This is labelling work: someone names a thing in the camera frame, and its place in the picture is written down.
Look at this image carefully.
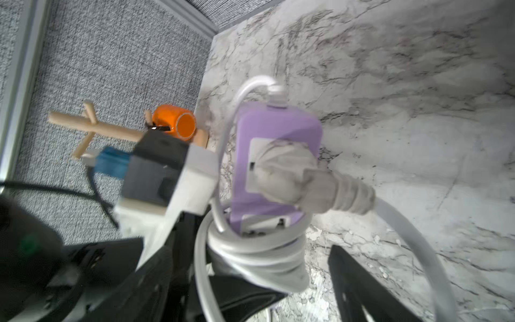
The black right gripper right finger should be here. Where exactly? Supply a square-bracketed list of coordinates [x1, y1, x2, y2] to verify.
[328, 245, 421, 321]

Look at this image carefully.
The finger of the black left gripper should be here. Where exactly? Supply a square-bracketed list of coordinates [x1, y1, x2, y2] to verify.
[209, 276, 287, 321]

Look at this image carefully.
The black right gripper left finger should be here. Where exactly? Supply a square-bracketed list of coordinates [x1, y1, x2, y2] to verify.
[80, 241, 173, 321]

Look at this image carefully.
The purple power strip white cord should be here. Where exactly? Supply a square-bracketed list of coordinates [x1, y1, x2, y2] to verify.
[194, 75, 457, 322]

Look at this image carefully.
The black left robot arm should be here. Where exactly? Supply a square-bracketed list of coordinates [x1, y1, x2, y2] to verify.
[1, 198, 285, 321]

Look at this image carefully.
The orange box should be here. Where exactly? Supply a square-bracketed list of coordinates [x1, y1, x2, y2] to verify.
[144, 105, 197, 141]

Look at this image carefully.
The wooden mug tree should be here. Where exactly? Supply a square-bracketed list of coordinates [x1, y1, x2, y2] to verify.
[48, 101, 209, 159]

